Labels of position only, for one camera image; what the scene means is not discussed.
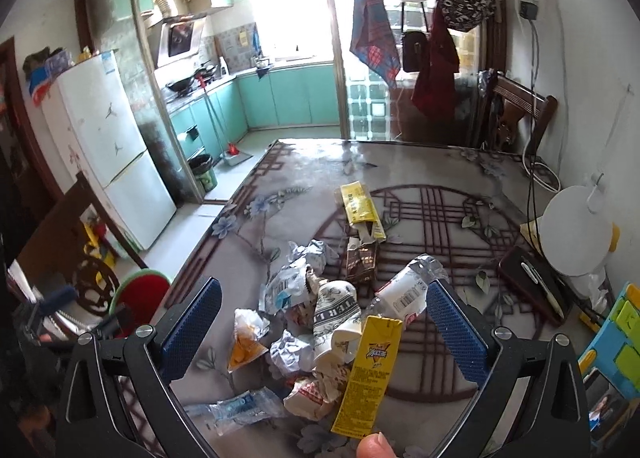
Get orange chip bag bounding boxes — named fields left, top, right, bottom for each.
left=227, top=309, right=270, bottom=372

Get clear plastic water bottle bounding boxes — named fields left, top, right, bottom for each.
left=362, top=253, right=449, bottom=328

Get yellow snack box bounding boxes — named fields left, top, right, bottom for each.
left=331, top=316, right=404, bottom=438

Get white blue plastic bag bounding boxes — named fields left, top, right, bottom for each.
left=258, top=239, right=328, bottom=315

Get red white wrapper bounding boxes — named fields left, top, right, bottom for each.
left=283, top=365, right=350, bottom=421

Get brown foil wrapper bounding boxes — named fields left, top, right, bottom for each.
left=346, top=237, right=378, bottom=285

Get yellow torn paper box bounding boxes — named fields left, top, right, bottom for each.
left=340, top=181, right=386, bottom=244

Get white paper ball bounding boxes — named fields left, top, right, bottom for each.
left=269, top=330, right=314, bottom=376

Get patterned paper cup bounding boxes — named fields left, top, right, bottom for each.
left=312, top=281, right=362, bottom=366

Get teal kitchen cabinets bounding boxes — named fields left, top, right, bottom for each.
left=166, top=63, right=340, bottom=158

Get person right hand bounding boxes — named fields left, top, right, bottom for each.
left=356, top=432, right=396, bottom=458

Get red bucket green rim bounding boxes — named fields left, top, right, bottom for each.
left=108, top=269, right=170, bottom=338

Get black phone on table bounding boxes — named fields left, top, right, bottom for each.
left=498, top=247, right=573, bottom=327

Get floral table cover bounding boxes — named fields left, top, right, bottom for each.
left=162, top=139, right=590, bottom=457

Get dark wooden chair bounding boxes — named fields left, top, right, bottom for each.
left=17, top=172, right=146, bottom=317

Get colourful toy blocks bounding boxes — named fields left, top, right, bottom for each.
left=578, top=283, right=640, bottom=400

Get white round board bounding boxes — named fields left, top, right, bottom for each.
left=538, top=185, right=613, bottom=277

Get red broom with dustpan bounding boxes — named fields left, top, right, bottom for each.
left=195, top=75, right=252, bottom=167

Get white refrigerator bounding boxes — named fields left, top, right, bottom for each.
left=41, top=51, right=176, bottom=251

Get red hanging garment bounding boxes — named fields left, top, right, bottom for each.
left=411, top=4, right=460, bottom=121

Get black wok on stove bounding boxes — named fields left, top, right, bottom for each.
left=165, top=75, right=195, bottom=96

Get wooden chair far side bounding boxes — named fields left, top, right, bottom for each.
left=475, top=68, right=558, bottom=154

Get range hood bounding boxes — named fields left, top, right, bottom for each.
left=146, top=13, right=207, bottom=68

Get black small hanging bag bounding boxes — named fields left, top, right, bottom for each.
left=400, top=2, right=428, bottom=73

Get plaid hanging cloth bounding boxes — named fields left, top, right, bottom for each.
left=349, top=0, right=400, bottom=88

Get wall charger with cable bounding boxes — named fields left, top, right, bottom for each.
left=514, top=0, right=564, bottom=194

